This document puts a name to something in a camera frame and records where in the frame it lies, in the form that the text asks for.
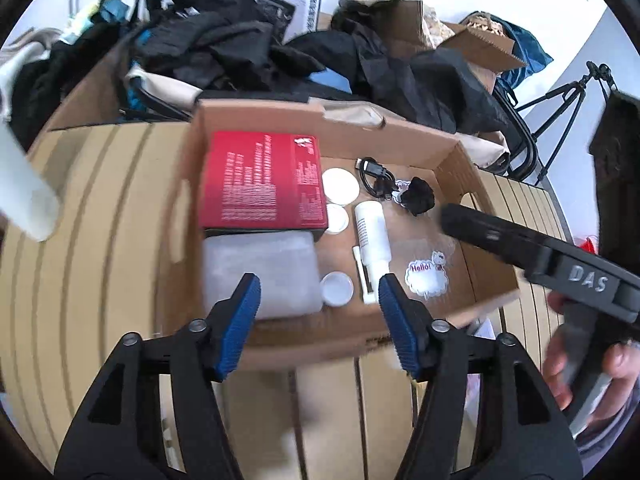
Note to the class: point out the red object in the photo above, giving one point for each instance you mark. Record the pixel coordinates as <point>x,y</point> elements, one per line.
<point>586,245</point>

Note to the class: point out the small round white lid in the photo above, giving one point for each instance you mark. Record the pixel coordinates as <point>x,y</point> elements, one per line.
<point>336,220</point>

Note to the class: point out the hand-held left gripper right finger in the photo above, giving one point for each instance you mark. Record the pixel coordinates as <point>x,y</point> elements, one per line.
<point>400,330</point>

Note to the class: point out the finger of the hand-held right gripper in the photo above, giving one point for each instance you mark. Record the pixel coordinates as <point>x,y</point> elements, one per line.
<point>490,235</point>
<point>620,185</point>

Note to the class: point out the black hair scrunchie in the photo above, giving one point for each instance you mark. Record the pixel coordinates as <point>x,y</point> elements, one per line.
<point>417,196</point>

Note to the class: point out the person's right hand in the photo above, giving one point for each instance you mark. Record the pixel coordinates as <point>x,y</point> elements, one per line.
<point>625,375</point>

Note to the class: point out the clear plastic bag package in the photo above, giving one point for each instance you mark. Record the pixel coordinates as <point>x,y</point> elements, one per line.
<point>260,275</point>

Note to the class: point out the open cardboard box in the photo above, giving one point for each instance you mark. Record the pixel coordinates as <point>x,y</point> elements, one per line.
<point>475,50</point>

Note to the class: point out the printed carton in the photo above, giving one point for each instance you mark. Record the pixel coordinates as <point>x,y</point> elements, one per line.
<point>305,0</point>

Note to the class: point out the woven rattan ball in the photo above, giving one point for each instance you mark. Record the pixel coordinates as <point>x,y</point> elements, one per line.
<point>482,24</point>

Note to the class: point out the large round white lid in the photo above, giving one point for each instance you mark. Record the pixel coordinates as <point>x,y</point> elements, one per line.
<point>341,186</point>

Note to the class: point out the white thermos bottle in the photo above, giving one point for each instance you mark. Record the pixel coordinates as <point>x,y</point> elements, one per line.
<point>25,185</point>

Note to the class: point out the large cardboard box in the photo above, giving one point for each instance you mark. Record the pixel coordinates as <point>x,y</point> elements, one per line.
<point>100,95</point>

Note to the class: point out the black clothing pile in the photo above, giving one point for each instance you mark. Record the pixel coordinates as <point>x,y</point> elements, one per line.
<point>300,50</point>

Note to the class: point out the dark blue bag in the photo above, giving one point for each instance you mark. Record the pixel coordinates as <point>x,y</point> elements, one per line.
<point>530,50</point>

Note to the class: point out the white round cap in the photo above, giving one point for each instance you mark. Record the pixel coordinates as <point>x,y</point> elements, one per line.
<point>336,287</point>

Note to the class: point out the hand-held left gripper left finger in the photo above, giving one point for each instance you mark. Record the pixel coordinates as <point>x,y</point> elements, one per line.
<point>240,325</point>

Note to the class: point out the shallow cardboard box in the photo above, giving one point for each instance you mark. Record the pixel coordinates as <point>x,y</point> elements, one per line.
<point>425,240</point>

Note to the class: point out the Hello sticker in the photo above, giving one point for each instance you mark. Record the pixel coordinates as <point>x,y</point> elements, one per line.
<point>425,275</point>

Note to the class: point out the red box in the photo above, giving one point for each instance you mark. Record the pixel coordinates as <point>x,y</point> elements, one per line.
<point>260,180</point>

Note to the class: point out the black tripod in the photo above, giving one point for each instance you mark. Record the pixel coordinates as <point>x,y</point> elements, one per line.
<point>565,105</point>

